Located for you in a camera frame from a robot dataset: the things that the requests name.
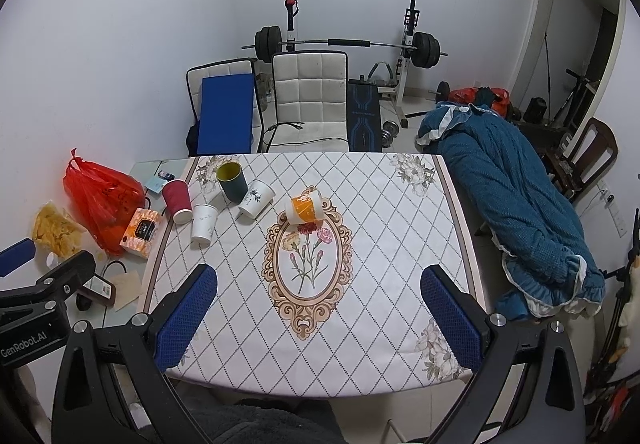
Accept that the dark green cup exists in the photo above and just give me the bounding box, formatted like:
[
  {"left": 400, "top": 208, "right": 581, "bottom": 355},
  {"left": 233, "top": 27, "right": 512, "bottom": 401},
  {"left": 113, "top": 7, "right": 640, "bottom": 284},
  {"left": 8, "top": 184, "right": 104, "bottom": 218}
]
[{"left": 216, "top": 160, "right": 247, "bottom": 204}]

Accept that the plain white paper cup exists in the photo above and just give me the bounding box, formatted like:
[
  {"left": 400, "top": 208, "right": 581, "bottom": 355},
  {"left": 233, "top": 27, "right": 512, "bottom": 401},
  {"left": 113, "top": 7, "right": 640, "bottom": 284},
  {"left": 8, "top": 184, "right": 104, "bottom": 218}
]
[{"left": 191, "top": 204, "right": 219, "bottom": 246}]

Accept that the red paper cup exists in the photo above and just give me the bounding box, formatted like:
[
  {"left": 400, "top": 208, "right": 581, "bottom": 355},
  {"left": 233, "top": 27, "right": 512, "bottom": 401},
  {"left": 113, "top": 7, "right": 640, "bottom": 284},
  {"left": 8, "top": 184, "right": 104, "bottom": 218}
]
[{"left": 162, "top": 178, "right": 193, "bottom": 225}]

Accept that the white cup with plant print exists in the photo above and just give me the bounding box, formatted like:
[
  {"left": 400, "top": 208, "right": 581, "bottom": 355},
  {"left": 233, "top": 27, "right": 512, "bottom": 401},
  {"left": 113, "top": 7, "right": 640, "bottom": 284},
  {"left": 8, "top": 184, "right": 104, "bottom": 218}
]
[{"left": 239, "top": 178, "right": 276, "bottom": 220}]

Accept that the orange white paper cup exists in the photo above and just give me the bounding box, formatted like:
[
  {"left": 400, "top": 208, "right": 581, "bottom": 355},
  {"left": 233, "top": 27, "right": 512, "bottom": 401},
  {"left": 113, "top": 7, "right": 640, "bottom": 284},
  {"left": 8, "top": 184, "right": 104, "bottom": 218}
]
[{"left": 285, "top": 186, "right": 324, "bottom": 225}]

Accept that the yellow snack bag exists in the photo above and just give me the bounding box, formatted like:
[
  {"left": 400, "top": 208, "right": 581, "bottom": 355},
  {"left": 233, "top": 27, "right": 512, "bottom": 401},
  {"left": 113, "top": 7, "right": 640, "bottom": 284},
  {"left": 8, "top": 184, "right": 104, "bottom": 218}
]
[{"left": 32, "top": 201, "right": 85, "bottom": 259}]

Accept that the beige paper napkin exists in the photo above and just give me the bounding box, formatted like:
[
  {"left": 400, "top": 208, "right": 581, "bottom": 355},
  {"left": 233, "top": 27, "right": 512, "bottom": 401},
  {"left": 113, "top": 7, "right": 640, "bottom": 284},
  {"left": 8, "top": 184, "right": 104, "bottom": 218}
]
[{"left": 108, "top": 271, "right": 141, "bottom": 311}]

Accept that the dark brown bottle with label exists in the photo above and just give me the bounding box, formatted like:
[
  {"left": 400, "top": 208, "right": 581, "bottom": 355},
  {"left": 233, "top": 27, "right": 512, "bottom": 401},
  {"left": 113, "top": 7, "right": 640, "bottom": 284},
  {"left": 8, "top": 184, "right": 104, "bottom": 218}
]
[{"left": 77, "top": 275, "right": 116, "bottom": 308}]

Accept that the orange tissue box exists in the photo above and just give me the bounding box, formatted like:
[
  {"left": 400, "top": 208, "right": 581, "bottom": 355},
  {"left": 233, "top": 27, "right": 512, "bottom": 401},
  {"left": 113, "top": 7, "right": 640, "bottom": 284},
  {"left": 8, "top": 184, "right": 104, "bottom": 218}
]
[{"left": 119, "top": 208, "right": 162, "bottom": 260}]

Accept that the blue quilted blanket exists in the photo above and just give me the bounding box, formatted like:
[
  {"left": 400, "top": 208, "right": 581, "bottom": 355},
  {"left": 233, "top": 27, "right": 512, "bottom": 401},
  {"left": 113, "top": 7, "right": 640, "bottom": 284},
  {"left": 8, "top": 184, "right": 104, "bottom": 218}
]
[{"left": 416, "top": 103, "right": 605, "bottom": 320}]

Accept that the red plastic bag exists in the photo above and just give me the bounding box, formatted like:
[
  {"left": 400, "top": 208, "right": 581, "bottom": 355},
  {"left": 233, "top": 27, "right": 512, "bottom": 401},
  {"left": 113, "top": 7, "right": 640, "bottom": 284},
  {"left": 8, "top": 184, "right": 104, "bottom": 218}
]
[{"left": 63, "top": 149, "right": 144, "bottom": 256}]

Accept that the black fleece clothing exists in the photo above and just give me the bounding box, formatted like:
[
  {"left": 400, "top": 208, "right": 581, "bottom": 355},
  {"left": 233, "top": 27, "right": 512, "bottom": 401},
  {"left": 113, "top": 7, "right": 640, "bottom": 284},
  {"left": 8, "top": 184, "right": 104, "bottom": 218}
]
[{"left": 181, "top": 392, "right": 346, "bottom": 443}]

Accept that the small card with phone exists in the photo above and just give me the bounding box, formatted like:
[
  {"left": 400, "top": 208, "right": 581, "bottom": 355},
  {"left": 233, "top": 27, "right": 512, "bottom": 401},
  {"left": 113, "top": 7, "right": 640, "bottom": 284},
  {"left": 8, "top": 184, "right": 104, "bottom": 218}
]
[{"left": 144, "top": 170, "right": 176, "bottom": 195}]

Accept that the floral diamond pattern tablecloth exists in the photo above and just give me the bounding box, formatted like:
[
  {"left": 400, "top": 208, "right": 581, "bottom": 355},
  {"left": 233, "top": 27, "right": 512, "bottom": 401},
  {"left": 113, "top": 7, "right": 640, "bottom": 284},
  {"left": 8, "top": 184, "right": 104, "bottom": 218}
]
[{"left": 139, "top": 152, "right": 484, "bottom": 398}]

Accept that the dark wooden chair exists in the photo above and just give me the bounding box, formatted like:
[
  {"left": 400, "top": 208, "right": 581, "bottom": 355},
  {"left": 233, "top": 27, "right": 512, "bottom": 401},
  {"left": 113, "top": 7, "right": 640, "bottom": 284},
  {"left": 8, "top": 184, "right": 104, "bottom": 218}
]
[{"left": 544, "top": 117, "right": 620, "bottom": 204}]

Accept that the chair with blue cushion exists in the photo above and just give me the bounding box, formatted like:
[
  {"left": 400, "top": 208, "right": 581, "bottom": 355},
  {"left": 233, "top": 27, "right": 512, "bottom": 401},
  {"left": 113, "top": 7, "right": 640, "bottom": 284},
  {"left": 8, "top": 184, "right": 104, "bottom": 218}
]
[{"left": 186, "top": 57, "right": 264, "bottom": 157}]

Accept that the red bag on floor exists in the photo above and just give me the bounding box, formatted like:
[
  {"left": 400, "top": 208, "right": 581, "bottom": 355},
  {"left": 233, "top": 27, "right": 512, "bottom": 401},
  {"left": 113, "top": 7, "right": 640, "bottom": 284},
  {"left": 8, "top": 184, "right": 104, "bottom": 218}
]
[{"left": 448, "top": 86, "right": 511, "bottom": 118}]

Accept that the black blue exercise mat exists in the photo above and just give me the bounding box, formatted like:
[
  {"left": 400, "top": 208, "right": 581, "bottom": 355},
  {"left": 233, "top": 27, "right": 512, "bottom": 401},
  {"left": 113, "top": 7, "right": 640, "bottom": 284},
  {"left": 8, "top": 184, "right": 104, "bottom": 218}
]
[{"left": 346, "top": 79, "right": 382, "bottom": 152}]

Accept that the white quilted chair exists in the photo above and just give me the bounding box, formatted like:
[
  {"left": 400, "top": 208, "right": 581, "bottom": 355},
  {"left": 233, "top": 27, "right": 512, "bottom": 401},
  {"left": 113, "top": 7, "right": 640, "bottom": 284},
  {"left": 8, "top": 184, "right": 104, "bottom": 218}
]
[{"left": 265, "top": 51, "right": 349, "bottom": 152}]

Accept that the barbell with black plates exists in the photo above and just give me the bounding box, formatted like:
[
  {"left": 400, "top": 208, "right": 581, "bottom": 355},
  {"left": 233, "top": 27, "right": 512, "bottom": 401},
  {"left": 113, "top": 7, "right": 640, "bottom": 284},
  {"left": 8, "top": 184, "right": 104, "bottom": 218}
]
[{"left": 242, "top": 26, "right": 448, "bottom": 69}]

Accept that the white barbell rack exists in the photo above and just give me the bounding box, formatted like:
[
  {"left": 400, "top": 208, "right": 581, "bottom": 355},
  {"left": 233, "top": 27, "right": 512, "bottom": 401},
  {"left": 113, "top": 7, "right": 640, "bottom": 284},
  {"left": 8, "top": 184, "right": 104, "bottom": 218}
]
[{"left": 283, "top": 0, "right": 420, "bottom": 129}]

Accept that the black cable loop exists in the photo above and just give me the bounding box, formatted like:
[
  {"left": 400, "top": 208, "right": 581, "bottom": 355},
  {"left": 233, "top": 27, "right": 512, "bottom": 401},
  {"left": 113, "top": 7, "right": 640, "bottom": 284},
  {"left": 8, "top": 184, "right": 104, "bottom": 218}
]
[{"left": 102, "top": 258, "right": 132, "bottom": 285}]

